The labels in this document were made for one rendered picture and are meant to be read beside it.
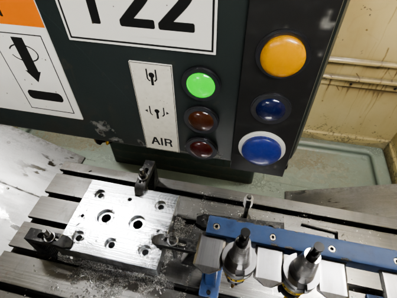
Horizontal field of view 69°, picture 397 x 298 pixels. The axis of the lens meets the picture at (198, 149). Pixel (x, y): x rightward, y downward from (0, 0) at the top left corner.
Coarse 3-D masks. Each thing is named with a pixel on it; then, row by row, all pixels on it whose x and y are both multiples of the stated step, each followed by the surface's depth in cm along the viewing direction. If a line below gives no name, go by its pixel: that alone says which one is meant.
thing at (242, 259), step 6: (234, 246) 48; (240, 246) 47; (246, 246) 47; (228, 252) 52; (234, 252) 48; (240, 252) 47; (246, 252) 47; (228, 258) 51; (234, 258) 49; (240, 258) 48; (246, 258) 49; (234, 264) 50; (240, 264) 50; (246, 264) 50
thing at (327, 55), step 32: (224, 0) 15; (64, 32) 19; (224, 32) 17; (64, 64) 21; (96, 64) 20; (128, 64) 20; (192, 64) 19; (224, 64) 18; (96, 96) 23; (128, 96) 22; (224, 96) 20; (32, 128) 28; (64, 128) 26; (96, 128) 26; (128, 128) 25; (224, 128) 22
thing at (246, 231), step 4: (244, 228) 45; (240, 232) 45; (244, 232) 45; (248, 232) 45; (240, 236) 46; (244, 236) 44; (248, 236) 44; (240, 240) 46; (244, 240) 46; (248, 240) 46; (240, 244) 46; (244, 244) 46
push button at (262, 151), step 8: (256, 136) 21; (248, 144) 22; (256, 144) 21; (264, 144) 21; (272, 144) 21; (248, 152) 22; (256, 152) 22; (264, 152) 22; (272, 152) 22; (280, 152) 22; (248, 160) 23; (256, 160) 23; (264, 160) 22; (272, 160) 22
